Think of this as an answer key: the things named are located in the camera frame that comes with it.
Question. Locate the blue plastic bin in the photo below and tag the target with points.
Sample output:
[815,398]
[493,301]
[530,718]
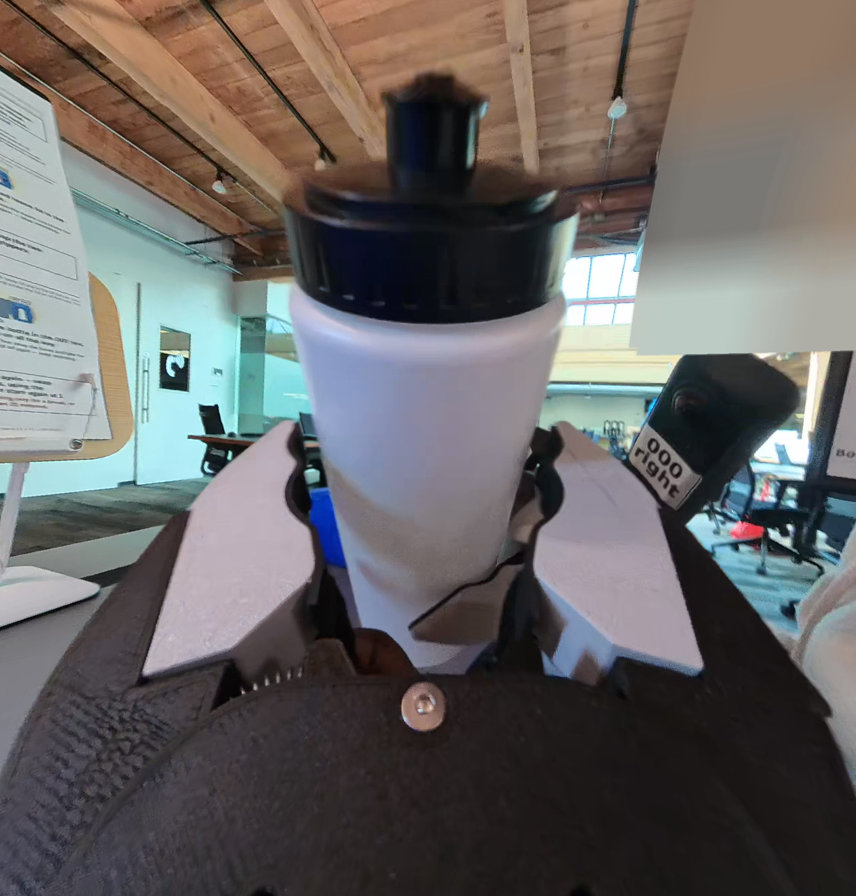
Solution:
[326,525]

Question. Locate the white plastic bottle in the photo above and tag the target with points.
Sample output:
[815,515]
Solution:
[428,420]

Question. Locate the black bottle lid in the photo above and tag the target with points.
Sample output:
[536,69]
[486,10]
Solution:
[428,266]

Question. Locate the printed instruction board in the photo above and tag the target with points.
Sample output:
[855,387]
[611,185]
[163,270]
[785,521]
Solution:
[29,280]

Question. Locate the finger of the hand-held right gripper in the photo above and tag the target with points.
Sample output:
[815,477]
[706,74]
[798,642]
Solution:
[484,609]
[527,521]

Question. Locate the person's right forearm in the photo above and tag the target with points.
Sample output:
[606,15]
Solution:
[840,630]

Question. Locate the person's left hand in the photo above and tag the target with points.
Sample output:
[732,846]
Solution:
[382,654]

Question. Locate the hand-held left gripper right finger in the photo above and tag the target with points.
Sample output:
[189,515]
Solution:
[610,574]

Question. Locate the black logo sign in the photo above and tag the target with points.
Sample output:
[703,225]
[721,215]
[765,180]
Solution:
[174,357]

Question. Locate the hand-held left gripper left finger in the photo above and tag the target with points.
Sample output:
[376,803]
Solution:
[239,574]

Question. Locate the black office chair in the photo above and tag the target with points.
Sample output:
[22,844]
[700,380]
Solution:
[777,518]
[214,427]

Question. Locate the wooden top desk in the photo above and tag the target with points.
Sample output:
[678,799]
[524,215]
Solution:
[225,439]

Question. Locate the ceiling track light rail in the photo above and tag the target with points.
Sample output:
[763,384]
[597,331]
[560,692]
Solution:
[274,77]
[620,70]
[120,94]

